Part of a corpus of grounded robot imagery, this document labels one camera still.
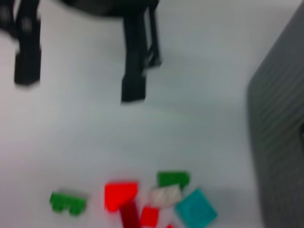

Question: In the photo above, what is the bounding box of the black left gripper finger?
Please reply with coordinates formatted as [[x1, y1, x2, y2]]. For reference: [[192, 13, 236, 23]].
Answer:
[[0, 0, 42, 84]]

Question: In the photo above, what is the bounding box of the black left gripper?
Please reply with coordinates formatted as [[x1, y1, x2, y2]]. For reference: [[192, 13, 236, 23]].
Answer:
[[61, 0, 162, 103]]

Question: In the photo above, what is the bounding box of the long dark red toy brick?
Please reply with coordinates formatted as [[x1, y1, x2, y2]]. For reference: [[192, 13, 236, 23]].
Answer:
[[119, 201, 141, 228]]

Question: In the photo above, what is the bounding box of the grey perforated storage basket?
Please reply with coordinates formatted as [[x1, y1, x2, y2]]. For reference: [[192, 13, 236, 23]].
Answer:
[[246, 0, 304, 228]]

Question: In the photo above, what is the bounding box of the dark green toy brick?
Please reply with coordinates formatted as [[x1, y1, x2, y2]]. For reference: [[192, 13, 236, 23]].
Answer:
[[156, 171, 191, 190]]

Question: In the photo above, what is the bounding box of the bright orange-red toy brick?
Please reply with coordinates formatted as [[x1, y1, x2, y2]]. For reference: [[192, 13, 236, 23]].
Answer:
[[104, 181, 140, 213]]

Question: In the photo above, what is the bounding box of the small clear toy brick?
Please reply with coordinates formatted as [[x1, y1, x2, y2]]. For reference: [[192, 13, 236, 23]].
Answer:
[[147, 184, 184, 208]]

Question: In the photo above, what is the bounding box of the green stepped toy brick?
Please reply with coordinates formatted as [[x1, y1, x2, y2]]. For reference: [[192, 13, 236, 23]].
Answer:
[[49, 190, 89, 217]]

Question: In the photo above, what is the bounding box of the small red toy brick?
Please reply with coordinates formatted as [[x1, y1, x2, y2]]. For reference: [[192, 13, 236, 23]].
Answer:
[[140, 206, 160, 228]]

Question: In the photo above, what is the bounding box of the teal square toy plate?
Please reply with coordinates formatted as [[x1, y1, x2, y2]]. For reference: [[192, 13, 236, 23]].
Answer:
[[174, 188, 219, 228]]

